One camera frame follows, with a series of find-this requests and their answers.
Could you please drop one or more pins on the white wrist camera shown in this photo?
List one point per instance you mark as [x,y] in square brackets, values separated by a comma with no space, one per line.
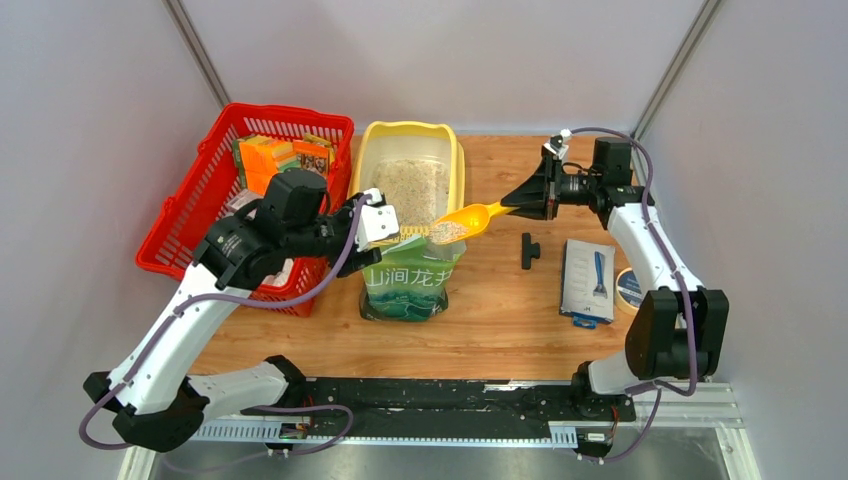
[557,145]
[377,222]

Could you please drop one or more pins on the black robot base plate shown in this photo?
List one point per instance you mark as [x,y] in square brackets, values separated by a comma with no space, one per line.
[456,409]

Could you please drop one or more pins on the masking tape roll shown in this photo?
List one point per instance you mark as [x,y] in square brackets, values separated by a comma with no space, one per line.
[628,294]

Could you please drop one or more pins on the yellow litter scoop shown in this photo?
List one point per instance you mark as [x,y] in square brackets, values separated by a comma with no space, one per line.
[465,223]

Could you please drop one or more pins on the red plastic basket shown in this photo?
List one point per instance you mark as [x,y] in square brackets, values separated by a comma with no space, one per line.
[212,181]

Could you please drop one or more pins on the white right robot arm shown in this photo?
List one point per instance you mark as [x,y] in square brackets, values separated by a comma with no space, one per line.
[678,330]

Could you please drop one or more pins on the blue razor package box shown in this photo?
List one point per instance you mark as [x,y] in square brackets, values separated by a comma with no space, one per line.
[587,283]

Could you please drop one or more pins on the black bag sealing clip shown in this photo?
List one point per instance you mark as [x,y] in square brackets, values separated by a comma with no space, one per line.
[530,251]

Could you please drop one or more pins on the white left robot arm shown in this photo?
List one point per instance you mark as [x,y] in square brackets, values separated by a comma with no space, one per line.
[157,403]

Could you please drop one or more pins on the pink teal small box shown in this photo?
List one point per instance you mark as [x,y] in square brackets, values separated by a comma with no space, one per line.
[241,199]

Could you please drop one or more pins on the yellow litter box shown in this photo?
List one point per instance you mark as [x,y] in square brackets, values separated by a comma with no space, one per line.
[419,167]

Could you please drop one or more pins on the orange sponge pack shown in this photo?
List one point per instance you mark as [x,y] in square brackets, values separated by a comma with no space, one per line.
[259,158]

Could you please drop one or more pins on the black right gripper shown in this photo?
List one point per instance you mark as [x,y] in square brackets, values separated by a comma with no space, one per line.
[531,197]

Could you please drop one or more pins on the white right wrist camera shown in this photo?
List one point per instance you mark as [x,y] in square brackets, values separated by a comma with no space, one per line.
[557,145]

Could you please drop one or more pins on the green cat litter bag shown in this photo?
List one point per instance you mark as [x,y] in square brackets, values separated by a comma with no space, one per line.
[410,283]

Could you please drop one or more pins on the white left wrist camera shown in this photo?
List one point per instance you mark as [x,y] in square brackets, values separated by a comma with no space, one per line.
[377,222]

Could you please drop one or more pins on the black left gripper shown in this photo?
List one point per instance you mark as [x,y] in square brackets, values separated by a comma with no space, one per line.
[351,264]

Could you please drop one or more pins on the orange patterned snack box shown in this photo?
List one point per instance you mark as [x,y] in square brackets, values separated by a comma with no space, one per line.
[314,153]

